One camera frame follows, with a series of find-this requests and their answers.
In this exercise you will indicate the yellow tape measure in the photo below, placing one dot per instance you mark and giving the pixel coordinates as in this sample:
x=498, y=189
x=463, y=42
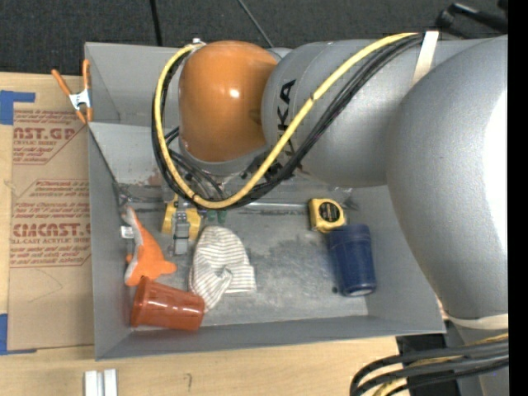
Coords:
x=326, y=215

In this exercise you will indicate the white striped cloth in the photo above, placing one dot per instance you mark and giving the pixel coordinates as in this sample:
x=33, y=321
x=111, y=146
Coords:
x=220, y=258

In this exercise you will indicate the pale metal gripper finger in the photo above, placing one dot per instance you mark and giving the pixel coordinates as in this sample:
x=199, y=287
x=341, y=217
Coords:
x=182, y=220
x=181, y=246

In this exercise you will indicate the brown cardboard board red print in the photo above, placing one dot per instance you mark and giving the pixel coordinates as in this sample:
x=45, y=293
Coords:
x=49, y=295

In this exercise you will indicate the orange and white plush toy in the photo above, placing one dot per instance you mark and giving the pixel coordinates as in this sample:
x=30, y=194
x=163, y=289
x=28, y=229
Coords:
x=146, y=254

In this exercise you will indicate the orange-red plastic cup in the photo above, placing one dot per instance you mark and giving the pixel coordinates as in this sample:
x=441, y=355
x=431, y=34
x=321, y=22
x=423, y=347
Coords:
x=165, y=305

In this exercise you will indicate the grey metal bin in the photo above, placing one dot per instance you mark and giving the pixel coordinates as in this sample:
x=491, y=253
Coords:
x=288, y=258

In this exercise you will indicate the dark blue cup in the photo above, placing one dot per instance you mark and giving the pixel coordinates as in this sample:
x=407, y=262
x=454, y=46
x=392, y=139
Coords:
x=352, y=258

